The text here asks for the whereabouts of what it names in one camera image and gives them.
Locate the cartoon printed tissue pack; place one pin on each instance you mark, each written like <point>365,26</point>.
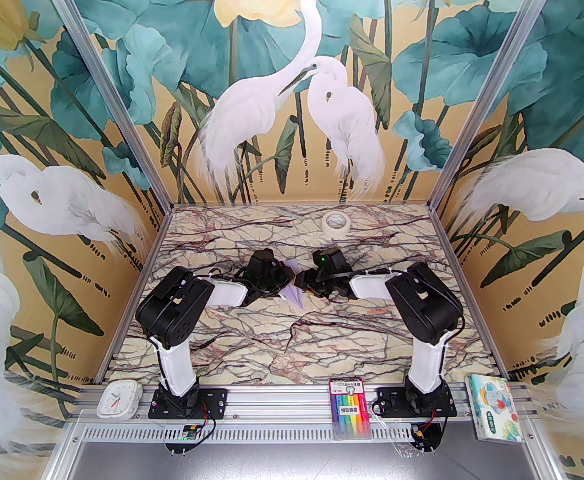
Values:
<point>494,410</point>

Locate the black mounting bracket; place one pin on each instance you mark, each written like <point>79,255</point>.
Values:
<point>432,445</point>

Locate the white square alarm clock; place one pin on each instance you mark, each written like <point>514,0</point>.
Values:
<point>119,400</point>

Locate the small green circuit board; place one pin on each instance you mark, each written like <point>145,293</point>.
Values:
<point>189,433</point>

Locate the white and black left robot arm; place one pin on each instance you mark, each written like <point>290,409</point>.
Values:
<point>176,373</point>

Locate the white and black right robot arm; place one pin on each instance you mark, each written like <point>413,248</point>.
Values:
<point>424,373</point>

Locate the aluminium table side rail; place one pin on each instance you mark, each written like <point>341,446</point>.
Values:
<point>447,248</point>
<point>154,248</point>

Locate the aluminium frame post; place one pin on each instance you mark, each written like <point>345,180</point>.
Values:
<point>490,88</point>
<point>111,88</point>

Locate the lilac paper sheet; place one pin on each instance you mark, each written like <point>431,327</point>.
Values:
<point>294,298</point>

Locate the white masking tape roll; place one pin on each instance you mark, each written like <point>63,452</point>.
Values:
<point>336,231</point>

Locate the coloured marker pen pack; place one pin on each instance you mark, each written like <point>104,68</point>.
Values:
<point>351,410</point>

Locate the aluminium frame rail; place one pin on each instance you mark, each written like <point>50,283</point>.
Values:
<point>281,400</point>

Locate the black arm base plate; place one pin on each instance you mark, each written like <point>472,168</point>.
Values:
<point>216,398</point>
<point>387,400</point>

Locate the yellow power connector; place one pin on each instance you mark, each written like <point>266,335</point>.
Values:
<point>421,434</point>

